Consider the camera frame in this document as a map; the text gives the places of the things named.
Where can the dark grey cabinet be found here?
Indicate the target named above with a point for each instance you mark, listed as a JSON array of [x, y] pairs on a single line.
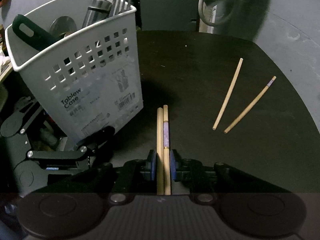
[[170, 15]]

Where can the steel fork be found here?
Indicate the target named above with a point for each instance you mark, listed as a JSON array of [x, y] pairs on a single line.
[[119, 6]]

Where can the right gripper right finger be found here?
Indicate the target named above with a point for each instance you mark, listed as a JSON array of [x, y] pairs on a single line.
[[201, 179]]

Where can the plain wooden chopstick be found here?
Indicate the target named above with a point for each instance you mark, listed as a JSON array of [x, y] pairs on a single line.
[[228, 95], [159, 149]]

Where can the grey perforated utensil basket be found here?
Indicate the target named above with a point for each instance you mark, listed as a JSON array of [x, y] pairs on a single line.
[[87, 80]]

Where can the grey curved pipe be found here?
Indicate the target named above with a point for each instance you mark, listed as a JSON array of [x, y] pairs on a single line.
[[214, 13]]

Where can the purple banded wooden chopstick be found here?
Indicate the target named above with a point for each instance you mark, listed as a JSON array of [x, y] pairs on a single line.
[[250, 106]]

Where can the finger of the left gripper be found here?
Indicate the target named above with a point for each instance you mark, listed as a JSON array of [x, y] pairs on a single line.
[[92, 142]]

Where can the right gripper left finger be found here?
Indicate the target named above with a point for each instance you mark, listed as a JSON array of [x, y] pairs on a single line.
[[135, 177]]

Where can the steel spoon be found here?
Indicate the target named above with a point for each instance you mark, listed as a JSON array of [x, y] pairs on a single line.
[[62, 27]]

